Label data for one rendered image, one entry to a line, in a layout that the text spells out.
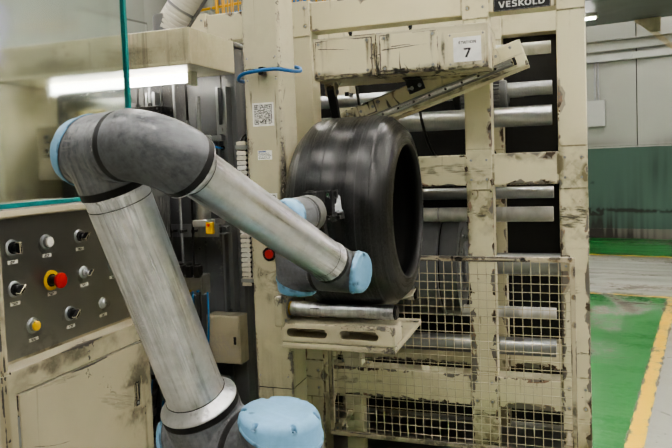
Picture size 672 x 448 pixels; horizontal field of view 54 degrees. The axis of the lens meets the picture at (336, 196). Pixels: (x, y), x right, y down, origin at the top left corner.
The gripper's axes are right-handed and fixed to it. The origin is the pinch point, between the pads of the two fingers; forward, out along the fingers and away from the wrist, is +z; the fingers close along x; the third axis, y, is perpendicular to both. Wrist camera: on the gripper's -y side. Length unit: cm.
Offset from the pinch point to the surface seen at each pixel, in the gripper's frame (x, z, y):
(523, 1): -46, 80, 69
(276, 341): 30, 22, -43
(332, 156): 3.1, 6.8, 15.8
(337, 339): 5.8, 12.3, -38.7
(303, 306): 17.3, 14.8, -29.7
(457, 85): -25, 62, 39
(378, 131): -8.5, 15.0, 22.4
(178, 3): 78, 51, 76
